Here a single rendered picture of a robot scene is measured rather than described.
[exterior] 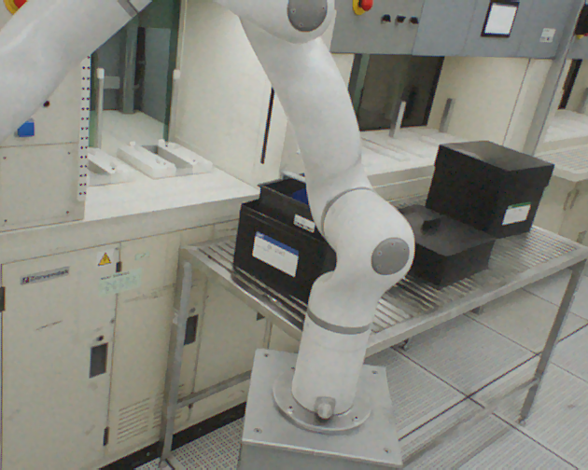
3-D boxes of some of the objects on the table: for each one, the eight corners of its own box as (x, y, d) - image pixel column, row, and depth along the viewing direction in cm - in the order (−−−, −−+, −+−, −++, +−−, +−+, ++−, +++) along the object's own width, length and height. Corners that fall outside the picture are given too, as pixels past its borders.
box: (485, 242, 212) (508, 171, 203) (419, 210, 232) (437, 143, 222) (533, 231, 230) (556, 164, 220) (468, 202, 250) (486, 139, 240)
